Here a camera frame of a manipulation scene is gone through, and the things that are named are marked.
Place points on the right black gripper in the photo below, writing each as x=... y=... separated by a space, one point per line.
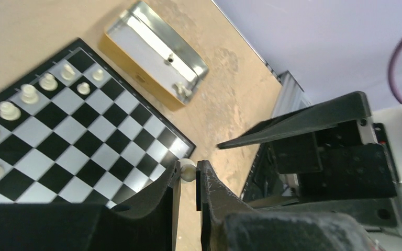
x=336 y=169

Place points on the white queen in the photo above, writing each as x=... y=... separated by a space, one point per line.
x=28 y=94

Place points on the white king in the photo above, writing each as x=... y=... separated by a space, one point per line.
x=8 y=111

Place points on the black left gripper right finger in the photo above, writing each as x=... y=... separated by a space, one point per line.
x=228 y=223

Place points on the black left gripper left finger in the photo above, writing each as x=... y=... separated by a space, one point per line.
x=146 y=221

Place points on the black and white chessboard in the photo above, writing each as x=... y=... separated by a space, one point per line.
x=103 y=147

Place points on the white bishop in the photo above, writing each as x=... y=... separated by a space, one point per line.
x=48 y=82

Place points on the white knight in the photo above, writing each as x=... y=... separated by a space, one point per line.
x=67 y=72

